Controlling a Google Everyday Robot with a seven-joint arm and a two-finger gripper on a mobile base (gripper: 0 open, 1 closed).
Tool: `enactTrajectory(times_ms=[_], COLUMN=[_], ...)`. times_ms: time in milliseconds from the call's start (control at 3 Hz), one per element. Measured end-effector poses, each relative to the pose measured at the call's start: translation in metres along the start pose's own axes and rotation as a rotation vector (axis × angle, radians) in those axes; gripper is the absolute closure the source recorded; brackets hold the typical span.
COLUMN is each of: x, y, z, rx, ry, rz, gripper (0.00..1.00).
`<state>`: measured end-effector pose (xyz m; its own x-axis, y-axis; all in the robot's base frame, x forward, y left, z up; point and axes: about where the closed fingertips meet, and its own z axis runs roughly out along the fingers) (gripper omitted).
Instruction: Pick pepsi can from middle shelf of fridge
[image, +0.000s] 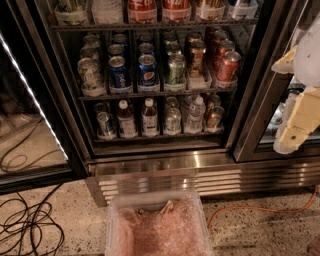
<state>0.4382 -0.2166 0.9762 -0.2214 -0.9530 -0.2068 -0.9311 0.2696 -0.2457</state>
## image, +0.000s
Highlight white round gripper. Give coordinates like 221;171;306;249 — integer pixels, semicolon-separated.
271;15;320;154

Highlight blue pepsi can front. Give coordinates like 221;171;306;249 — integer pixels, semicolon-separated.
138;54;157;92

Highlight blue pepsi can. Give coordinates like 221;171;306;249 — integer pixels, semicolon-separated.
138;54;157;92
139;33;153;44
138;43;155;56

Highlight red can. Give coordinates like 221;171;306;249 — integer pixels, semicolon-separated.
213;40;235;71
211;29;229;50
217;51;241;82

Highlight red can front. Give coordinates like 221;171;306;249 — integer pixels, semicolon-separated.
217;51;241;82

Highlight brown can bottom shelf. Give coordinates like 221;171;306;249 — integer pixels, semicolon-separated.
205;106;224;132

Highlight red can rear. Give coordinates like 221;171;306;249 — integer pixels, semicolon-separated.
211;29;229;50

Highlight brown gold can front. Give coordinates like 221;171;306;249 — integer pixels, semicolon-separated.
189;41;206;78

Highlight brown gold can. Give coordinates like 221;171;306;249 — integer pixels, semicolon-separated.
185;31;202;44
189;41;206;78

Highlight brown gold can rear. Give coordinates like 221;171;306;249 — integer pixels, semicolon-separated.
185;31;202;44

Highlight stainless steel fridge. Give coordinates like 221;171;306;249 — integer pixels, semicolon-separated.
35;0;320;205

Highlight blue pepsi can rear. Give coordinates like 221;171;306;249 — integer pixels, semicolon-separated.
139;33;153;44

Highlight blue can front left column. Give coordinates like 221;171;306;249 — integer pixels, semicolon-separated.
108;56;130;89

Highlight blue can column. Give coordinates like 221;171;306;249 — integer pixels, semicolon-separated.
108;44;125;57
112;34;128;46
108;56;130;89

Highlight blue can rear left column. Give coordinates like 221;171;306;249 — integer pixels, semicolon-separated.
112;34;128;46

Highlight white green can front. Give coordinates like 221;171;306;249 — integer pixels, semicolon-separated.
77;58;104;96

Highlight white green can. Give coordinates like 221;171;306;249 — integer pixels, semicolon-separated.
77;58;104;96
83;34;101;48
80;47;100;62

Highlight white green can rear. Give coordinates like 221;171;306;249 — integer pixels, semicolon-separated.
83;34;101;48

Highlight open glass fridge door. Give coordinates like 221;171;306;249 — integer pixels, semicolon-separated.
0;0;87;194

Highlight closed right glass door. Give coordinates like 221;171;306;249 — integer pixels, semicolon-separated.
233;0;320;162

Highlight clear water bottle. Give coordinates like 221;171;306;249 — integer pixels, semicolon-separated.
184;96;206;134

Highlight red coca cola bottle right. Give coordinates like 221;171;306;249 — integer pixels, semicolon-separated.
162;0;191;22

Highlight red coca cola bottle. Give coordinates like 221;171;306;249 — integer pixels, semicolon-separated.
127;0;156;23
162;0;191;22

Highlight brown drink bottle right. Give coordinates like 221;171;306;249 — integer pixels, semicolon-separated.
142;98;158;137

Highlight brown drink bottle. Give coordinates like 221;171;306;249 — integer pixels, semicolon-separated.
117;100;137;138
142;98;158;137

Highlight brown drink bottle left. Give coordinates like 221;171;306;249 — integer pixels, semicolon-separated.
117;100;137;138

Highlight red coca cola bottle left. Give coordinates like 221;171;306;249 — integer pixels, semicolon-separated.
127;0;156;23

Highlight pink bubble wrap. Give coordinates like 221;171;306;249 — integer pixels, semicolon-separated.
112;200;210;256

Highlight clear plastic bin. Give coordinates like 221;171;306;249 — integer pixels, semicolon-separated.
105;191;214;256

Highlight orange extension cable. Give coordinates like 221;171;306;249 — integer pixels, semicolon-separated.
207;185;319;230

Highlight black tangled cable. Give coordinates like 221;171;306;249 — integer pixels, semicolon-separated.
0;181;66;256

